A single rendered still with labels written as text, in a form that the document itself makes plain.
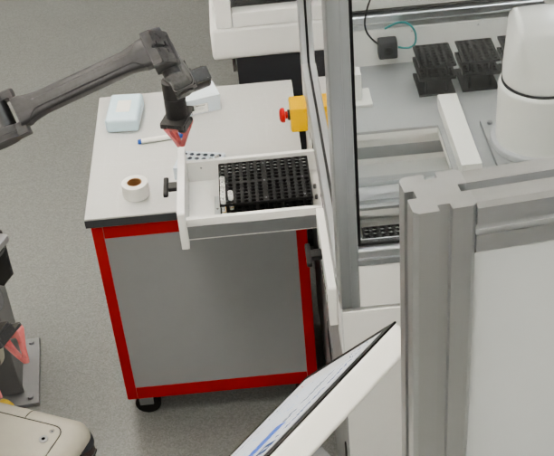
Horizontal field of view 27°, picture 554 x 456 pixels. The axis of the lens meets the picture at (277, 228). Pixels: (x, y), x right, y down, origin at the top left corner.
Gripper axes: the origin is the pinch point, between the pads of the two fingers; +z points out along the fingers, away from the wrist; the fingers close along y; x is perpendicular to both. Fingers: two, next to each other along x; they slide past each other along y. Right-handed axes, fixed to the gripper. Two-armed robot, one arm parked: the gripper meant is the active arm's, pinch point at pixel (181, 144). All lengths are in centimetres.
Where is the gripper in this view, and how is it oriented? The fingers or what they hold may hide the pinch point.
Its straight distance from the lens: 303.9
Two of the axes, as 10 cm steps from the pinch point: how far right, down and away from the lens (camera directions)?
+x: -9.7, -0.9, 2.3
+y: 2.4, -6.0, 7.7
